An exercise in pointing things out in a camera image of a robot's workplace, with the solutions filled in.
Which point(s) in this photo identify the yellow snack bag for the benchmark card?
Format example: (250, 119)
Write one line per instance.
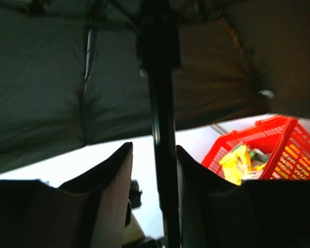
(236, 164)

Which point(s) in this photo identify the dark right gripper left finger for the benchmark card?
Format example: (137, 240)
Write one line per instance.
(86, 211)

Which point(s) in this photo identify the cream folding umbrella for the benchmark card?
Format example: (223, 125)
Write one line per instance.
(78, 73)

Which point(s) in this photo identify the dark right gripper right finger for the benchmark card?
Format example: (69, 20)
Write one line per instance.
(259, 213)

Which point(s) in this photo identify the red plastic shopping basket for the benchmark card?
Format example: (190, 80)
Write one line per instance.
(282, 138)

